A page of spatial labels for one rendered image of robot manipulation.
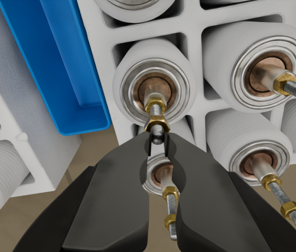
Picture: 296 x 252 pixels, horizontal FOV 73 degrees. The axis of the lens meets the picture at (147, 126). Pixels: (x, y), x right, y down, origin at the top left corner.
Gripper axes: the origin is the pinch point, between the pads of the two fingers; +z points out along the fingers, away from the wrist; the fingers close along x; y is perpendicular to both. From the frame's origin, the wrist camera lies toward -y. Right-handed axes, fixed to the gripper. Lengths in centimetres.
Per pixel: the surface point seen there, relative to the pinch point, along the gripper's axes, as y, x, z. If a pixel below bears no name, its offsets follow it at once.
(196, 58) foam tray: -2.2, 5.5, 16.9
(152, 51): -3.8, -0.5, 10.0
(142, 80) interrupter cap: -1.0, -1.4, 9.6
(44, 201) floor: 48, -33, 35
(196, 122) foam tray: 7.4, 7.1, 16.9
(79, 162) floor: 31, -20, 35
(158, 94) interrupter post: -0.5, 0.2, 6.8
